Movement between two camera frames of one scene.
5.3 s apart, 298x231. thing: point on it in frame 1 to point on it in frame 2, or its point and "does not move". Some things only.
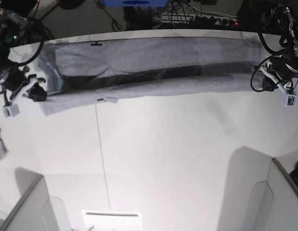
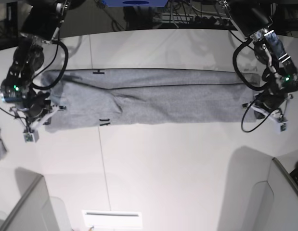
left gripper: [16, 77] to [35, 103]
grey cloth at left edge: [0, 150] does not move
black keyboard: [297, 175] does not move
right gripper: [286, 69] to [273, 99]
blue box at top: [136, 3] does not move
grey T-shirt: [76, 72] to [94, 96]
